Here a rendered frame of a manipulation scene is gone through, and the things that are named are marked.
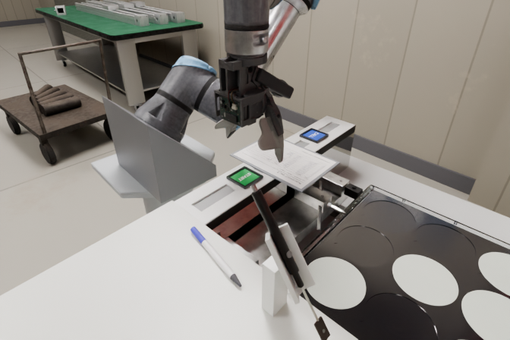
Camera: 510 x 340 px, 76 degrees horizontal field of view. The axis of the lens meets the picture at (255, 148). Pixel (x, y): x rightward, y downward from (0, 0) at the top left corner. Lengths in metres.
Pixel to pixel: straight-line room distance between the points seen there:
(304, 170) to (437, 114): 1.85
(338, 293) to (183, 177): 0.49
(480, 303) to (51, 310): 0.62
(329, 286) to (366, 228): 0.17
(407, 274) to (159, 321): 0.41
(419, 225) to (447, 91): 1.75
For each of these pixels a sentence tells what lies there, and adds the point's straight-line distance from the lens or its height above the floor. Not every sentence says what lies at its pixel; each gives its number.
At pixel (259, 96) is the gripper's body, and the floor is 1.15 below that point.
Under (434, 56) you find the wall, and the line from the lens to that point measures 2.42.
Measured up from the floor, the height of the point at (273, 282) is 1.03.
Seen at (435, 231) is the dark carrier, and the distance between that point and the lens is 0.75.
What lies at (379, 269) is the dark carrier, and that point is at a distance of 0.63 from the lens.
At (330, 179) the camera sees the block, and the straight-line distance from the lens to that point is 0.80.
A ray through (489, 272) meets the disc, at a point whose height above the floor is 0.90.
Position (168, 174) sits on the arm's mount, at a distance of 0.84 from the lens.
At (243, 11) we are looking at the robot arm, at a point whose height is 1.29.
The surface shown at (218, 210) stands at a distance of 0.61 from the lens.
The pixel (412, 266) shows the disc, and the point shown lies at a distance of 0.66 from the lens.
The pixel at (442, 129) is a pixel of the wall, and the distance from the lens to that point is 2.51.
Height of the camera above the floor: 1.36
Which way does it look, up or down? 30 degrees down
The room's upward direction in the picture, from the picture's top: straight up
